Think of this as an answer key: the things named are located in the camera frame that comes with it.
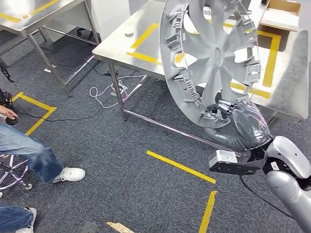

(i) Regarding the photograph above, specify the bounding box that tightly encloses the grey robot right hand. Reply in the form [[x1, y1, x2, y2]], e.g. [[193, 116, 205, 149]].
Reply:
[[205, 100, 273, 153]]

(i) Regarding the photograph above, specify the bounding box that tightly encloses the grey plastic wheel hubcap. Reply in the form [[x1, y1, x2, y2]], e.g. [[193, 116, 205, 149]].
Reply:
[[159, 0, 261, 129]]

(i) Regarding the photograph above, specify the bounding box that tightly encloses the steel workbench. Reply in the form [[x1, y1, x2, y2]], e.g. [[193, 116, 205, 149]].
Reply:
[[91, 0, 309, 156]]

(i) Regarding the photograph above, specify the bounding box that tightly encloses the open cardboard box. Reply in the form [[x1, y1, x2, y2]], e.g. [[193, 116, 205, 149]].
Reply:
[[257, 0, 302, 52]]

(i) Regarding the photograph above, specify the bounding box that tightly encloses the person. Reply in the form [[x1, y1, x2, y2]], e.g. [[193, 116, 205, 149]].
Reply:
[[0, 104, 86, 233]]

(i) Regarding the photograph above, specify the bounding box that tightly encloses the black folding stand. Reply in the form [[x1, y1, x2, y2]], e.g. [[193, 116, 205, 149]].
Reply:
[[0, 58, 15, 83]]

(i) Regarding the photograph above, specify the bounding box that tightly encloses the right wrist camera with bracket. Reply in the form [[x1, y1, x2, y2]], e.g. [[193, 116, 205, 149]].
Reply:
[[208, 150, 268, 177]]

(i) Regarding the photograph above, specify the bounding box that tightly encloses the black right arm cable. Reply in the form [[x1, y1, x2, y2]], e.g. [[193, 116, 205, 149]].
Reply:
[[239, 175, 296, 221]]

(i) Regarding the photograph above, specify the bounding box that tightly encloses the white cable under bench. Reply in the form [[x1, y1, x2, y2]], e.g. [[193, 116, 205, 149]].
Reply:
[[89, 74, 147, 109]]

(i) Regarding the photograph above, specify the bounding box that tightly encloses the black floor cable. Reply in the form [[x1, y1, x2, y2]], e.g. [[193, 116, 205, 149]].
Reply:
[[14, 95, 116, 123]]

